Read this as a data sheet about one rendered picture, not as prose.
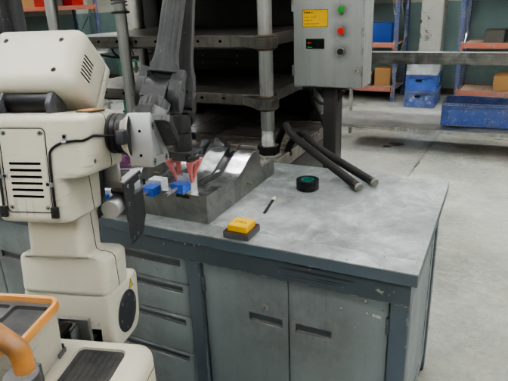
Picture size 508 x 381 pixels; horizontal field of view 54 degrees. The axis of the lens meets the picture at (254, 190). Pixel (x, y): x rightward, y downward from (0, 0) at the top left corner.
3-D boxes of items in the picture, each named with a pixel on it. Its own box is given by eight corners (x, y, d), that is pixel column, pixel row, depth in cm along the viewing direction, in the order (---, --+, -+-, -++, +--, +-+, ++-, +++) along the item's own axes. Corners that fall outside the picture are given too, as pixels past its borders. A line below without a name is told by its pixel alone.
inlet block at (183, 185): (174, 205, 144) (172, 187, 142) (159, 202, 146) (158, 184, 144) (197, 190, 155) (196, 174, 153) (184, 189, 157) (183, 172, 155)
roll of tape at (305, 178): (298, 184, 182) (298, 175, 180) (320, 185, 179) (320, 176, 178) (293, 191, 175) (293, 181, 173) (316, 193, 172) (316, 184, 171)
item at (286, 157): (277, 172, 217) (277, 156, 214) (57, 147, 271) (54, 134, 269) (336, 128, 287) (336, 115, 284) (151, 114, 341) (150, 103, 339)
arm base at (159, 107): (113, 120, 104) (168, 120, 102) (122, 91, 108) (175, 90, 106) (127, 145, 111) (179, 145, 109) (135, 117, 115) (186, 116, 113)
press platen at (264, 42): (280, 84, 203) (278, 35, 197) (48, 75, 258) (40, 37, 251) (339, 60, 273) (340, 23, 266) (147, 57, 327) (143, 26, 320)
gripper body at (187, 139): (175, 152, 154) (173, 128, 152) (203, 154, 150) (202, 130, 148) (162, 156, 149) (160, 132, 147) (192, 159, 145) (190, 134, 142)
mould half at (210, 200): (208, 224, 152) (205, 182, 147) (139, 212, 162) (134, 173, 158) (274, 173, 193) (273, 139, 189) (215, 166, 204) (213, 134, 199)
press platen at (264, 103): (280, 140, 212) (280, 98, 205) (56, 121, 266) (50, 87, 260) (338, 103, 281) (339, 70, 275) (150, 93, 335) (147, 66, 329)
